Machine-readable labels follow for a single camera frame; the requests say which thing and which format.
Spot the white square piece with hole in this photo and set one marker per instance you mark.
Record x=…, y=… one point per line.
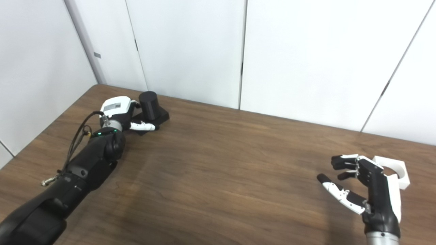
x=403, y=180

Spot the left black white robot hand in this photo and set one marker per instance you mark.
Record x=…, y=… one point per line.
x=115, y=106

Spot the black cylindrical peg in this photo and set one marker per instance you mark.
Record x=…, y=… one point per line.
x=149, y=105

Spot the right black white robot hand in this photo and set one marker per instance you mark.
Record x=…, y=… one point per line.
x=378, y=190

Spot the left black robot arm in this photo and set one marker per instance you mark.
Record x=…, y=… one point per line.
x=68, y=190

